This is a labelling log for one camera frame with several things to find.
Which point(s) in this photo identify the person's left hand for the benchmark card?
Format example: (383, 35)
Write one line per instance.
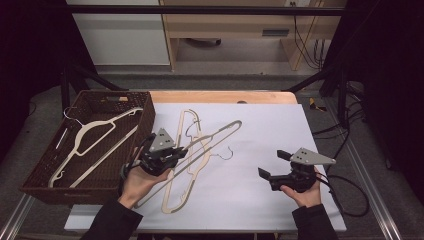
(140, 183)

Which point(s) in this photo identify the white table board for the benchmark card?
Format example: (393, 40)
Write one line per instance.
(266, 133)

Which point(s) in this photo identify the aluminium rail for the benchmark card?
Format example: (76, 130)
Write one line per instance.
(376, 203)
(15, 220)

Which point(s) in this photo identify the brown woven basket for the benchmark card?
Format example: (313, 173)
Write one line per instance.
(113, 180)

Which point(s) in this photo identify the white cabinet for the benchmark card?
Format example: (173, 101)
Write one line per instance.
(123, 40)

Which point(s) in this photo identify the beige clothes hanger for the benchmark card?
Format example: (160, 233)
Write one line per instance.
(165, 200)
(200, 159)
(104, 156)

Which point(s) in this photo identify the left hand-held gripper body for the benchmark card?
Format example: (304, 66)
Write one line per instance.
(161, 141)

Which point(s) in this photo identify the light wooden desk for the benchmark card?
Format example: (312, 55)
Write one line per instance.
(226, 23)

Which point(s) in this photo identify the black curtain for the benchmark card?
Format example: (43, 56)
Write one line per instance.
(30, 60)
(390, 83)

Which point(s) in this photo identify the black horizontal frame bar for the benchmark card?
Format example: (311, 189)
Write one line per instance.
(200, 10)

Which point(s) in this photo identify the yellow and black tool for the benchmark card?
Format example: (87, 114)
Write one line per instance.
(315, 106)

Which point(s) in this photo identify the black metal stand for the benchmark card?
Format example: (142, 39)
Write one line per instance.
(65, 90)
(341, 96)

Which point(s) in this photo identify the person's right hand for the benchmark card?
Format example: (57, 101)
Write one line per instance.
(308, 198)

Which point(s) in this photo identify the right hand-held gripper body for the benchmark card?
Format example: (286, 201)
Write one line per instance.
(311, 157)

